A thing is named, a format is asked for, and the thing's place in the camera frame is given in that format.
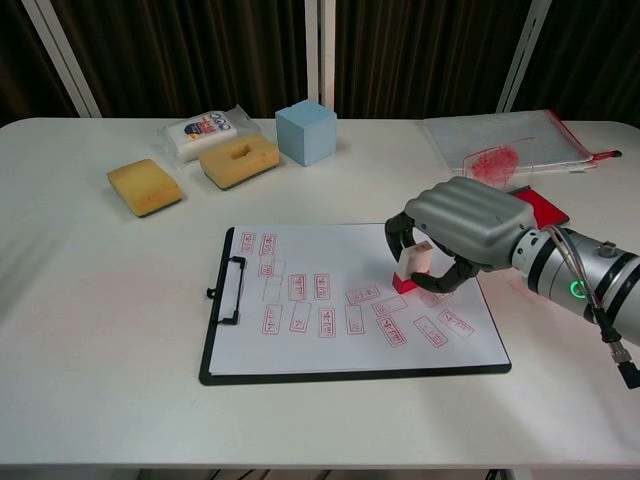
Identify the white paper with red stamps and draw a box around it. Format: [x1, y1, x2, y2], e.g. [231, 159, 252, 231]
[208, 223, 506, 376]

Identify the plain yellow sponge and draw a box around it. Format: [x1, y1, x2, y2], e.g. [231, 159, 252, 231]
[106, 158, 184, 219]

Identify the yellow sponge with hole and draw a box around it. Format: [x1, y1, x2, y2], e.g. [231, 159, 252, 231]
[198, 133, 282, 192]

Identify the red ink pad tray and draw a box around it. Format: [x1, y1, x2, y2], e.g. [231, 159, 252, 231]
[504, 184, 571, 228]

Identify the mesh zip pouch red trim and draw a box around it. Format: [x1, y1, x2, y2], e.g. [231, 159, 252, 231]
[422, 108, 624, 177]

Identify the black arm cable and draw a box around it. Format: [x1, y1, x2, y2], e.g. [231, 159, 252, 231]
[547, 227, 640, 392]

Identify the small clear stamp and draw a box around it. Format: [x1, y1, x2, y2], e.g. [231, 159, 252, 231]
[392, 241, 434, 295]

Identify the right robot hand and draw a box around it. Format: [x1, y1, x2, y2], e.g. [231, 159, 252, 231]
[383, 175, 534, 296]

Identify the white partition post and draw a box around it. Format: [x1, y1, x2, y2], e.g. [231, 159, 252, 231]
[19, 0, 104, 119]
[304, 0, 338, 120]
[495, 0, 554, 114]

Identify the packaged card box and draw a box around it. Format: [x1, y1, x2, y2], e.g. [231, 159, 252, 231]
[152, 103, 257, 164]

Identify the blue foam cube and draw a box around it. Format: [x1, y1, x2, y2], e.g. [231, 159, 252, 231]
[274, 99, 338, 168]

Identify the black clipboard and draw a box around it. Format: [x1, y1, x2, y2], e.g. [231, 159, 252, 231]
[198, 223, 513, 388]

